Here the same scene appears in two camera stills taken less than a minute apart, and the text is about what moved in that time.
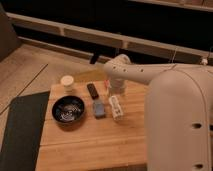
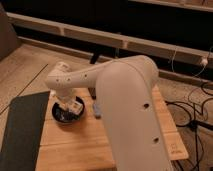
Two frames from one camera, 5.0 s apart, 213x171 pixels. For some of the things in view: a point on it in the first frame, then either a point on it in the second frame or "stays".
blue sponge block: [99, 109] stays
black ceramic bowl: [67, 109] stays
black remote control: [92, 90] stays
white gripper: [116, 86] -> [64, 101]
